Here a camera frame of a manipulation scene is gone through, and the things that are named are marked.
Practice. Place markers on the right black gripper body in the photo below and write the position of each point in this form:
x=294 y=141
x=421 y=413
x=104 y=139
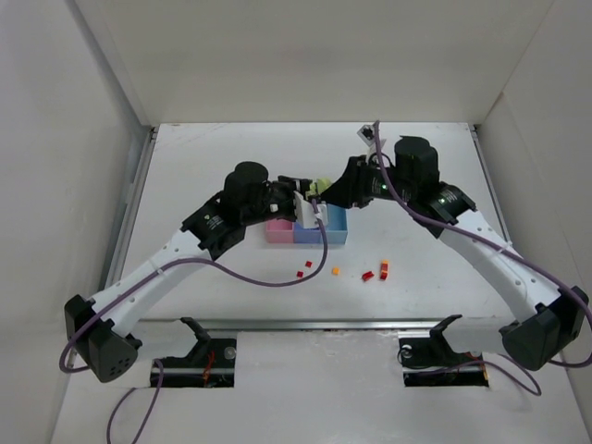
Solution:
x=359 y=180

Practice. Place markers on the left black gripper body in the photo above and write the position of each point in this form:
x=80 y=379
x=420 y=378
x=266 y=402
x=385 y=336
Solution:
x=287 y=189

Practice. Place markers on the green lego brick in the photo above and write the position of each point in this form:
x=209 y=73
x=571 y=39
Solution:
x=319 y=186

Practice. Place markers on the red orange lego stack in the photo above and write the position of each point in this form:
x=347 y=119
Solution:
x=384 y=270

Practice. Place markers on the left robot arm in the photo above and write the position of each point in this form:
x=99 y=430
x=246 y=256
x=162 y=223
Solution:
x=99 y=329

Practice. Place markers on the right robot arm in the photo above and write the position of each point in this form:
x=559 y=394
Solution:
x=546 y=316

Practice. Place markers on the pink container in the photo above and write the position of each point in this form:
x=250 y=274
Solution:
x=279 y=231

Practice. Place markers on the light blue container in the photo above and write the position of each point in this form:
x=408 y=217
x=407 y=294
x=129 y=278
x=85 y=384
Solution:
x=336 y=224

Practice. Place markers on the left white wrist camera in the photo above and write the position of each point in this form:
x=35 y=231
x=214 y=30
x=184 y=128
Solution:
x=308 y=214

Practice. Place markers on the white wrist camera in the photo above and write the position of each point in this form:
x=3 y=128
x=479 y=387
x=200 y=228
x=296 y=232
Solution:
x=308 y=214
x=367 y=133

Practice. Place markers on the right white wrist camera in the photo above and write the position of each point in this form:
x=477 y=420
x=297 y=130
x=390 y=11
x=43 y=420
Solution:
x=367 y=133

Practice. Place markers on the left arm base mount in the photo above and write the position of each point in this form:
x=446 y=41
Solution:
x=187 y=356

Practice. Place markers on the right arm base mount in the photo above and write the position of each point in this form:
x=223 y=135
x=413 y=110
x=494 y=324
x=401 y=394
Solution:
x=427 y=360

